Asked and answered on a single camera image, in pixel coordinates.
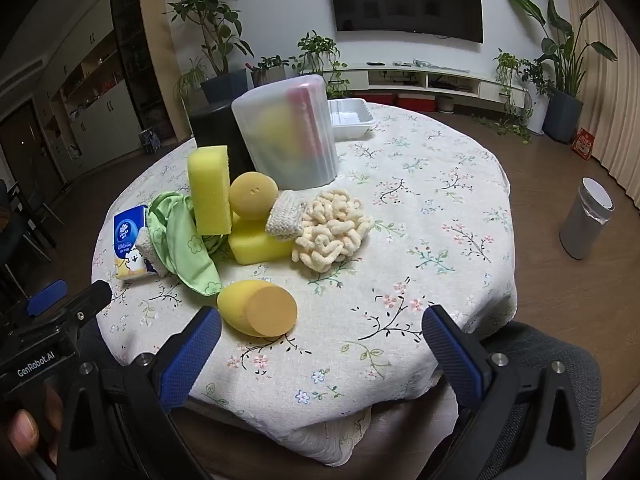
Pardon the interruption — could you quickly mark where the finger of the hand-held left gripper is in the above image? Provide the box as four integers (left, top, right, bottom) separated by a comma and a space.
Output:
30, 280, 113, 347
0, 279, 69, 332

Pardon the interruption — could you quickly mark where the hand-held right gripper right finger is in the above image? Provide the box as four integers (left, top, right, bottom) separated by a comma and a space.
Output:
421, 304, 588, 480

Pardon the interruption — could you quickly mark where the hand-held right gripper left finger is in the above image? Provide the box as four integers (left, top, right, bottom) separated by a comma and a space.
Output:
57, 305, 223, 480

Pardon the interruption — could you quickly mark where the blue tissue packet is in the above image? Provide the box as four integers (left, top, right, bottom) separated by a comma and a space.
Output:
113, 204, 157, 281

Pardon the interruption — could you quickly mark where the yellow rectangular sponge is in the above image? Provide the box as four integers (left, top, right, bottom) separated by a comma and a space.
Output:
228, 210, 296, 266
187, 145, 233, 236

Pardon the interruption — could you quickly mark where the beige knitted scrubber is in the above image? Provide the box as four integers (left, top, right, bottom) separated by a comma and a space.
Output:
265, 191, 308, 239
135, 227, 171, 277

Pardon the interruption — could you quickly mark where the round yellow sponge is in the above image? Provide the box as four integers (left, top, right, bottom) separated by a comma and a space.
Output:
228, 171, 279, 221

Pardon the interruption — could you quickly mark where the cream chenille loop sponge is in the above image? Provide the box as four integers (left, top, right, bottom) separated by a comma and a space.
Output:
291, 188, 375, 274

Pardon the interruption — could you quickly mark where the white plastic tray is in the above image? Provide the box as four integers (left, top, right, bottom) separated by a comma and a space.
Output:
327, 98, 376, 142

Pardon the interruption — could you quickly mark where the person's left hand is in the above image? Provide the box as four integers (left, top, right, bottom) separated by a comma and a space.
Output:
0, 385, 66, 467

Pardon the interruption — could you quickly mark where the yellow egg-shaped sponge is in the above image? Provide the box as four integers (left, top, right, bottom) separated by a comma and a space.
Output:
216, 280, 299, 338

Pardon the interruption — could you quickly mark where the dark chair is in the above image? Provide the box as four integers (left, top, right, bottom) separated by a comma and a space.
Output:
0, 180, 66, 286

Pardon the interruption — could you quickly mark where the green cloth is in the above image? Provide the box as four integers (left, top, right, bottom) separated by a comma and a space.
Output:
146, 192, 226, 297

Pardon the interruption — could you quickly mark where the round wooden table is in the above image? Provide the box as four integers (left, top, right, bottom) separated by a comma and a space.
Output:
170, 395, 461, 480

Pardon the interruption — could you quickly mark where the floral tablecloth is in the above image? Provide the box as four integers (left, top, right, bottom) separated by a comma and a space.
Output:
90, 102, 518, 468

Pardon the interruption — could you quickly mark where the grey trash bin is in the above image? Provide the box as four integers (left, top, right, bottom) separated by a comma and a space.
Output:
559, 177, 615, 260

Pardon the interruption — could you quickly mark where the black cylindrical container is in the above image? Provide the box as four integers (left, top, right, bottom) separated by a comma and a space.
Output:
187, 100, 256, 186

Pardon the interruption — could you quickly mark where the translucent plastic container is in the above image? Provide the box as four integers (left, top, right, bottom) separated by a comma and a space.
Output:
231, 74, 340, 192

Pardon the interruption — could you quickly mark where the thin-leaved green plant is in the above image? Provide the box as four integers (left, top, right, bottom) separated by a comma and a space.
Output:
172, 57, 208, 106

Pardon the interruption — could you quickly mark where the red cardboard box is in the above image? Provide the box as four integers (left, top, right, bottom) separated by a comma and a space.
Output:
572, 127, 596, 161

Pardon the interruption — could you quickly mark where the dark blue square planter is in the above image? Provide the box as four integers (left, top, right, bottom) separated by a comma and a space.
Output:
200, 69, 249, 106

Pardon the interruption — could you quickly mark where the grey-blue tapered planter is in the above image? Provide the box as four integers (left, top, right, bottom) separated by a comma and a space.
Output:
542, 87, 584, 143

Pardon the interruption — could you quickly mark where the white television cabinet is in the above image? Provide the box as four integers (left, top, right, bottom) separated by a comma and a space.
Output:
320, 61, 526, 106

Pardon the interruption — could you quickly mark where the ribbed white planter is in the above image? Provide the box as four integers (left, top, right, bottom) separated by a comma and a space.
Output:
250, 66, 288, 88

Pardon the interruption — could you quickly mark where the bushy trailing plant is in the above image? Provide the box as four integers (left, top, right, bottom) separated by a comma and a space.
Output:
472, 49, 553, 143

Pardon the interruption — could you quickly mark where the small green potted plant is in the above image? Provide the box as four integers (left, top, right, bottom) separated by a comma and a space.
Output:
252, 54, 291, 72

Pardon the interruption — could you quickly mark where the beige curtain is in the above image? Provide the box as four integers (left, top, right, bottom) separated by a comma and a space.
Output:
562, 0, 640, 201

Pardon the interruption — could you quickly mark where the tall leafy tree plant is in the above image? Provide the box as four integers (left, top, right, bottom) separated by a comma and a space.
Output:
165, 0, 256, 78

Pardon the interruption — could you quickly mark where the trailing vine plant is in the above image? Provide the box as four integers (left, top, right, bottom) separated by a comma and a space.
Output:
290, 30, 351, 101

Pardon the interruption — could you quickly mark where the large broad-leaved plant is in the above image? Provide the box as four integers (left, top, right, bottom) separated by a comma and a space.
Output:
502, 0, 618, 96

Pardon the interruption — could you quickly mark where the white wall cabinet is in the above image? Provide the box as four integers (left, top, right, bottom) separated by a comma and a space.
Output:
35, 0, 176, 181

